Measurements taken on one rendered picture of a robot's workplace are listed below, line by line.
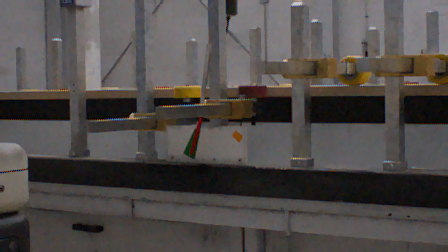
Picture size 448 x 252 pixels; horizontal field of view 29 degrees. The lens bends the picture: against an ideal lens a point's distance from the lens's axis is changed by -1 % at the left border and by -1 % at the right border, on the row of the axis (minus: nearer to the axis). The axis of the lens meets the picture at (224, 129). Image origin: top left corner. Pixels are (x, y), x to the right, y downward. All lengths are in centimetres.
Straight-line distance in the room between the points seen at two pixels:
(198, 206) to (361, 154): 47
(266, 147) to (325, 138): 19
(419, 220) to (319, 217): 26
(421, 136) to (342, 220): 31
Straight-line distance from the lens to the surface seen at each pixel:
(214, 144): 227
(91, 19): 385
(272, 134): 243
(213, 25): 228
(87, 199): 262
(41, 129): 301
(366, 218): 211
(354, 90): 230
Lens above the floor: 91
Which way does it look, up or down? 3 degrees down
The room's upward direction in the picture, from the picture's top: 1 degrees counter-clockwise
